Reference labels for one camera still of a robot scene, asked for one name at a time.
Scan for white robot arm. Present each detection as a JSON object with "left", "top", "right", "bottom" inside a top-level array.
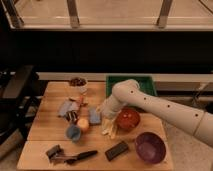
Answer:
[{"left": 99, "top": 79, "right": 213, "bottom": 147}]

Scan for white cup with brown contents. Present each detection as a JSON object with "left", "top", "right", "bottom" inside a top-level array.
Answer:
[{"left": 69, "top": 77, "right": 87, "bottom": 94}]

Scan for blue metal cup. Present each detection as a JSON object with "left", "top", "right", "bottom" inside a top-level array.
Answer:
[{"left": 66, "top": 125, "right": 81, "bottom": 142}]

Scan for blue sponge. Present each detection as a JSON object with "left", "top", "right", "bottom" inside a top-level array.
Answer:
[{"left": 89, "top": 107, "right": 101, "bottom": 125}]

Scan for yellow wooden utensils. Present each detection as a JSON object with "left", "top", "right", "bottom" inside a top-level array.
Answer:
[{"left": 101, "top": 118, "right": 118, "bottom": 139}]

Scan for red bowl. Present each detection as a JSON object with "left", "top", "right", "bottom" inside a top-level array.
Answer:
[{"left": 116, "top": 107, "right": 140, "bottom": 131}]

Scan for green plastic tray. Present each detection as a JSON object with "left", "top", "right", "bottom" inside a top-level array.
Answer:
[{"left": 106, "top": 75, "right": 157, "bottom": 100}]

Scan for grey blue cloth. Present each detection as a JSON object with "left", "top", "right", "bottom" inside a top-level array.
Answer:
[{"left": 58, "top": 100, "right": 79, "bottom": 117}]

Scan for dark striped small object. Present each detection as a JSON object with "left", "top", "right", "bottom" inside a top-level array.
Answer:
[{"left": 66, "top": 111, "right": 78, "bottom": 123}]

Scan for black rectangular block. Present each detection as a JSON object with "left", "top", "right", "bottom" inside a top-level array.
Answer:
[{"left": 105, "top": 141, "right": 129, "bottom": 161}]

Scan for purple bowl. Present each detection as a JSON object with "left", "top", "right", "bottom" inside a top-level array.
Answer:
[{"left": 135, "top": 132, "right": 166, "bottom": 164}]

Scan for black chair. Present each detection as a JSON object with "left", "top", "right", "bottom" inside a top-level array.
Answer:
[{"left": 0, "top": 65, "right": 39, "bottom": 145}]

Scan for black handled tool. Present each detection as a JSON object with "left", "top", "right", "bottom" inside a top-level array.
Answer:
[{"left": 65, "top": 150, "right": 98, "bottom": 164}]

